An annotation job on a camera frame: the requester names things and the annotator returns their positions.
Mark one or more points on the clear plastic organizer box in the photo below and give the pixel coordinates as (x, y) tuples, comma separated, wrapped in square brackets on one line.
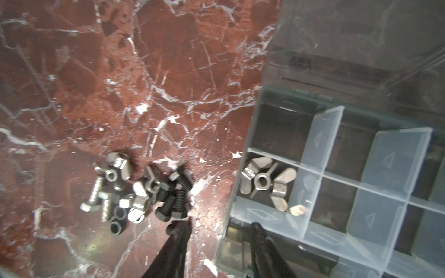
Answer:
[(353, 99)]

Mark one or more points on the pile of screws and nuts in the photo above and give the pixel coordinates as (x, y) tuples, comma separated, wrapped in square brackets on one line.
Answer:
[(123, 201)]

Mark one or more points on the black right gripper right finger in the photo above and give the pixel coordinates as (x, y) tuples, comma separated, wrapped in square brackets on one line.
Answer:
[(266, 259)]

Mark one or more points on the silver wing nut in box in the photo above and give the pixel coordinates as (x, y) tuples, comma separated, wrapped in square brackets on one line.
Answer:
[(254, 177)]

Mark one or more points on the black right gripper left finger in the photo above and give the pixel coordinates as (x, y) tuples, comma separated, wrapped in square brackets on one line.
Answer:
[(170, 261)]

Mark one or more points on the silver hex bolt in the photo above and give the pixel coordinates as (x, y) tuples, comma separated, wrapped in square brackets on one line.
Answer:
[(92, 204)]

